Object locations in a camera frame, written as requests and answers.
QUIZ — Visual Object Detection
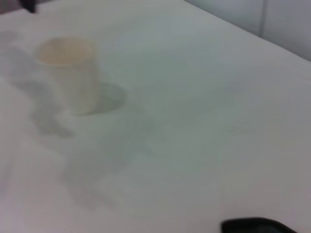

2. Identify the dark blue rag with loop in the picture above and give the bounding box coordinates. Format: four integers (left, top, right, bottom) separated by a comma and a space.
220, 216, 298, 233

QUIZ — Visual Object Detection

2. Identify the white paper cup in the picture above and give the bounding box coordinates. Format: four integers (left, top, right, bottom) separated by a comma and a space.
35, 36, 102, 116

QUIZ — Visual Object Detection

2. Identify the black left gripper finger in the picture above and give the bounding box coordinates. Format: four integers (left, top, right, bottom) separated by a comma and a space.
20, 0, 37, 14

